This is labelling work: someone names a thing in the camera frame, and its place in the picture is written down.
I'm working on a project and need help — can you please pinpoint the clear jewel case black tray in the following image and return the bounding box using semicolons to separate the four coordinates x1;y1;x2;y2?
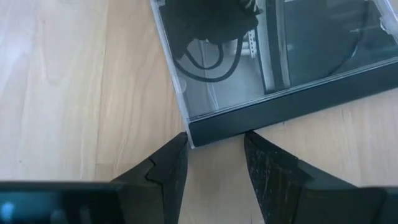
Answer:
150;0;398;149

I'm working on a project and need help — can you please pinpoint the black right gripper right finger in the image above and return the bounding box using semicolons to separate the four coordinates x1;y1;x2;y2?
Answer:
244;130;398;224

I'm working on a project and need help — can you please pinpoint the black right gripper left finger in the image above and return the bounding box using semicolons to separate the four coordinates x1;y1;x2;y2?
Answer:
111;131;190;224

